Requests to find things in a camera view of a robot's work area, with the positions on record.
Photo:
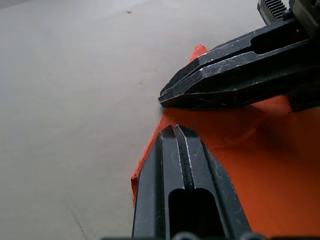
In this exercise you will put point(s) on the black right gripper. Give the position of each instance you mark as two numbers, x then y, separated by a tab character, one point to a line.
273	10

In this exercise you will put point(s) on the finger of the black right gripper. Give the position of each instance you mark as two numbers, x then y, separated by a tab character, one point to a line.
237	82

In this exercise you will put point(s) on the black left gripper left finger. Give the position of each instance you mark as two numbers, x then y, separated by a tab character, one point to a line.
152	190

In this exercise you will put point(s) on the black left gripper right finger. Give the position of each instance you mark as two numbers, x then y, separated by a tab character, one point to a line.
212	180

